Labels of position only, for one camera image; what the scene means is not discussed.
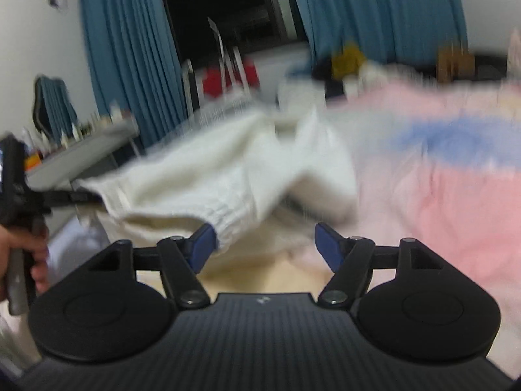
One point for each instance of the silver tripod stand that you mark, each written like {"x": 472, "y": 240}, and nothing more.
{"x": 230, "y": 70}

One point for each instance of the blue right curtain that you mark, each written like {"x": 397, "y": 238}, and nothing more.
{"x": 408, "y": 32}

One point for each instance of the white dressing table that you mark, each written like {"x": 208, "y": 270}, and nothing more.
{"x": 66, "y": 165}

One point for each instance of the white knit garment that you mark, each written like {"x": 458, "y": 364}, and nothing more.
{"x": 230, "y": 175}

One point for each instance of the blue curtain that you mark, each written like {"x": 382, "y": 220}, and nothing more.
{"x": 133, "y": 63}
{"x": 408, "y": 32}

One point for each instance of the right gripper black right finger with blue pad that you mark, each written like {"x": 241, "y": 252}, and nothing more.
{"x": 352, "y": 261}

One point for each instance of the person's left hand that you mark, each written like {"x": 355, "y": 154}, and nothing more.
{"x": 36, "y": 245}

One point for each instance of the blue left curtain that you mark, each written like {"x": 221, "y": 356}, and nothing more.
{"x": 133, "y": 63}

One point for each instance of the brown paper bag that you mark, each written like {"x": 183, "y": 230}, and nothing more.
{"x": 454, "y": 62}

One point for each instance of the pastel pink blue duvet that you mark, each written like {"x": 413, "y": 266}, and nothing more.
{"x": 438, "y": 164}

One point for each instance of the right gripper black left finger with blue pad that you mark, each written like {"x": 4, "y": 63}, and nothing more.
{"x": 178, "y": 260}

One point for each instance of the mustard yellow garment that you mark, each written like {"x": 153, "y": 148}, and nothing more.
{"x": 347, "y": 62}

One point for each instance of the black wavy frame mirror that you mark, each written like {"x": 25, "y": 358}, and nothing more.
{"x": 53, "y": 113}

